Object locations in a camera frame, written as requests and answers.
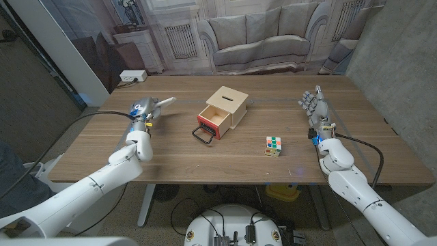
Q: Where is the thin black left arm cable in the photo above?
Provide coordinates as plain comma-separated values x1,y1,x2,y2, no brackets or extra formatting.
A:
72,182,129,237

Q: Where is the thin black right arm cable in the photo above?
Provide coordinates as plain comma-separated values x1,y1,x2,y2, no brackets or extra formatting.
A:
314,146,360,246

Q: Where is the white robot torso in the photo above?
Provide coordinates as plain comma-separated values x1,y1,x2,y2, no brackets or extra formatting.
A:
183,204,283,246

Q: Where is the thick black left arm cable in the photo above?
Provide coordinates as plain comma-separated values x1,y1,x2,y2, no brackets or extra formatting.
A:
0,110,136,200

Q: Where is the wooden drawer with red front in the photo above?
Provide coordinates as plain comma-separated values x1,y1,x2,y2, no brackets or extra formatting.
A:
197,105,231,140

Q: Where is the black ribbed round object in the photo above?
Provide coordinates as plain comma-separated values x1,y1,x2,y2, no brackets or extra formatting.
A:
153,184,180,203

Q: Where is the yellow object under table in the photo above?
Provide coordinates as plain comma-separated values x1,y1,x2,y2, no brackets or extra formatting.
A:
265,183,301,202

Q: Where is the person's leg in jeans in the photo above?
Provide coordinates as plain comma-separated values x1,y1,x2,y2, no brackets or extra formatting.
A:
0,139,58,220

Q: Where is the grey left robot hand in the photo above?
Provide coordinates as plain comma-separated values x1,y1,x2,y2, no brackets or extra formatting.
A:
128,96,164,133

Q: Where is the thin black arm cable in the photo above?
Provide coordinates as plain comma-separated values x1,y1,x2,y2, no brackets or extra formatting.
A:
314,146,360,246
72,182,129,237

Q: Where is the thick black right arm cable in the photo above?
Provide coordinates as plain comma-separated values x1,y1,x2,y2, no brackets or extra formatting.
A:
336,133,385,189

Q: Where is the rubik's cube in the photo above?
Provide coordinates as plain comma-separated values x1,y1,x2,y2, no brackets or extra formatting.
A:
264,136,283,158

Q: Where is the printed living room backdrop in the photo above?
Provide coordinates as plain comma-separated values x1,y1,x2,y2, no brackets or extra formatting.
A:
39,0,386,95

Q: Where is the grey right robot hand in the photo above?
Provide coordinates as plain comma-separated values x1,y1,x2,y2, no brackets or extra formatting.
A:
298,85,337,140

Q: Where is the wooden box with slot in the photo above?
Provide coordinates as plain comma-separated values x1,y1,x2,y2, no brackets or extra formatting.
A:
206,85,249,130

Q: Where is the white table leg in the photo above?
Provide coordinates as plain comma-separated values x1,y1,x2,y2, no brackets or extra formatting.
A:
309,184,331,232
137,183,157,228

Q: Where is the black power strip cable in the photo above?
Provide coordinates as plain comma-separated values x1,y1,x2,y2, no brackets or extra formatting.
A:
115,77,139,90

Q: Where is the white power strip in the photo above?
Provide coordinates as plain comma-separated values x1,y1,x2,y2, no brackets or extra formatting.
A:
119,70,148,83

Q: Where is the black metal drawer handle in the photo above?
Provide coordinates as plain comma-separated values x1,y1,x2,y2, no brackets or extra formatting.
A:
191,125,216,145

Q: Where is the white chair base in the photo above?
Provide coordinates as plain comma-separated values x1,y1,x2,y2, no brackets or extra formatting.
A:
23,153,90,194

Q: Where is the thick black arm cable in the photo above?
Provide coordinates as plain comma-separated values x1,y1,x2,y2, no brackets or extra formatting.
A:
336,133,385,189
0,110,136,200

